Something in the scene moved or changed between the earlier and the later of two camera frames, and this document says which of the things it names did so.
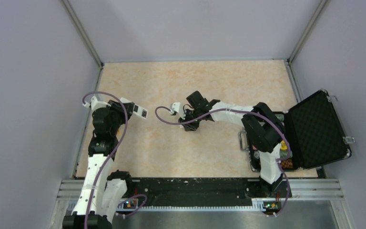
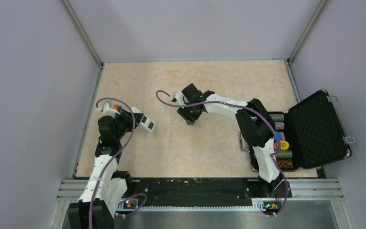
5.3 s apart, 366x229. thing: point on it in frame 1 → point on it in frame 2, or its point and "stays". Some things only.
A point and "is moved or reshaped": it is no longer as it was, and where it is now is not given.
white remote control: x=138 y=110 is moved or reshaped
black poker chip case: x=315 y=135 stays
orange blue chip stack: x=287 y=163 stays
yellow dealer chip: x=283 y=146 stays
